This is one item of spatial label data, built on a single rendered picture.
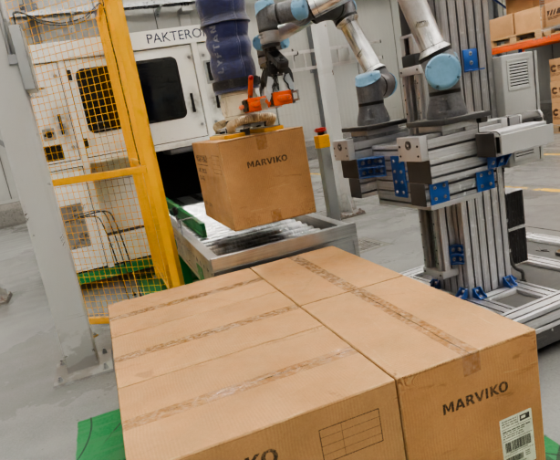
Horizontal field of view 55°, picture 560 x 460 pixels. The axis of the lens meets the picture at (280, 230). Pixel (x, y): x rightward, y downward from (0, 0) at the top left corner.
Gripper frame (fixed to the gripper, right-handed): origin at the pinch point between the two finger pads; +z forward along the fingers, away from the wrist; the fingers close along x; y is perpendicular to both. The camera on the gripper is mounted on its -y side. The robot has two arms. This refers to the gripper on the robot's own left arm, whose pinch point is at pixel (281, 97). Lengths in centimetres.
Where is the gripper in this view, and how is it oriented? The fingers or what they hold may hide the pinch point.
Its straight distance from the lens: 212.4
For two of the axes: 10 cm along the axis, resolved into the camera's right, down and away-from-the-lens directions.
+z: 1.7, 9.6, 2.1
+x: -9.3, 2.3, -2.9
